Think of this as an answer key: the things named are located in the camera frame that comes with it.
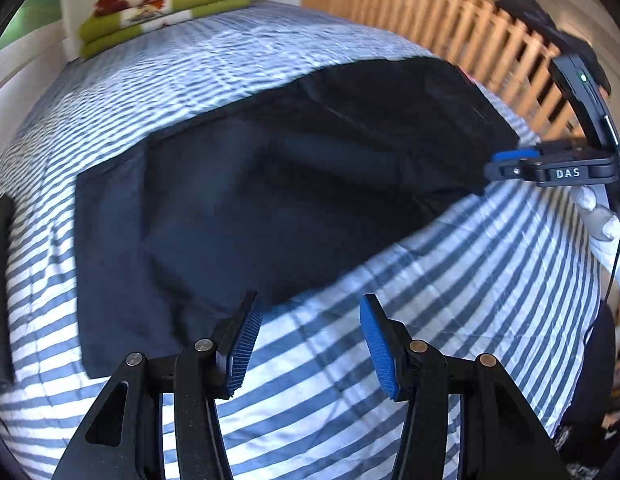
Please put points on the blue white striped quilt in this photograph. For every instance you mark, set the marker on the blue white striped quilt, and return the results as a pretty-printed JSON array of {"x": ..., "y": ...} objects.
[{"x": 440, "y": 285}]

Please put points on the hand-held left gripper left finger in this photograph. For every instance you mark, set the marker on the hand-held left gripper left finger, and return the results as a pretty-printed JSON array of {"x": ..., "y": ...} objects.
[{"x": 242, "y": 350}]

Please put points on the person's dark clothing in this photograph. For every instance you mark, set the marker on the person's dark clothing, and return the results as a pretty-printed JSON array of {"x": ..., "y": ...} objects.
[{"x": 597, "y": 385}]

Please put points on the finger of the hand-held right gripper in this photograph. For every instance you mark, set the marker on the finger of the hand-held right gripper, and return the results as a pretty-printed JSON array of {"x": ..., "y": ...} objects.
[
  {"x": 515, "y": 154},
  {"x": 512, "y": 171}
]

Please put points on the black pants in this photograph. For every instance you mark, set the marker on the black pants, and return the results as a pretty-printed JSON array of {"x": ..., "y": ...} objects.
[{"x": 240, "y": 185}]

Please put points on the black garment on rail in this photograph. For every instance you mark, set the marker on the black garment on rail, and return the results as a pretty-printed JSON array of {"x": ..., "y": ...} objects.
[{"x": 530, "y": 10}]

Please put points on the wooden slatted bed rail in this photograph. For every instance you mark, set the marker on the wooden slatted bed rail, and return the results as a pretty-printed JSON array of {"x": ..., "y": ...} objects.
[{"x": 390, "y": 5}]

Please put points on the blue plaid bed sheet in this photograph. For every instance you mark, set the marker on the blue plaid bed sheet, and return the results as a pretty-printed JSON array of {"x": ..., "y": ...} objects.
[{"x": 240, "y": 35}]

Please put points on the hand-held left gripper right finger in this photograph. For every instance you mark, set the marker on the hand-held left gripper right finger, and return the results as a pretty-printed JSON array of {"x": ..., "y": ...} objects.
[{"x": 377, "y": 345}]

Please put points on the landscape wall poster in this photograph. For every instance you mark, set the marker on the landscape wall poster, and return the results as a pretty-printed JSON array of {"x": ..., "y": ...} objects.
[{"x": 40, "y": 10}]

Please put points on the black folded garment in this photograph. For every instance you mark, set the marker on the black folded garment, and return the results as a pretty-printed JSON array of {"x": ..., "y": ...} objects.
[{"x": 1, "y": 285}]

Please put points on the person's right hand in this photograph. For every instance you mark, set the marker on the person's right hand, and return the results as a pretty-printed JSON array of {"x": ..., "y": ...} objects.
[{"x": 602, "y": 225}]

